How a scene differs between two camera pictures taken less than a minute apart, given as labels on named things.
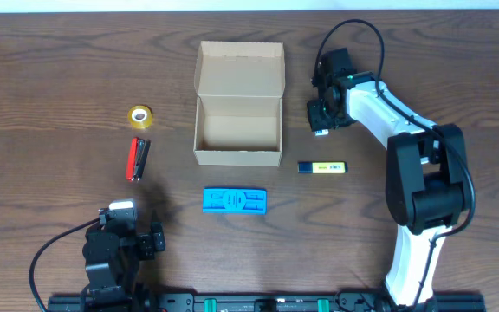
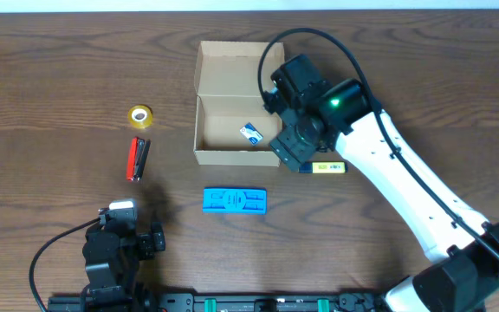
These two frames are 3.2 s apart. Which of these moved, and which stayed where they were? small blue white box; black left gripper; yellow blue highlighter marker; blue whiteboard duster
Moved: small blue white box
Stayed: yellow blue highlighter marker; blue whiteboard duster; black left gripper
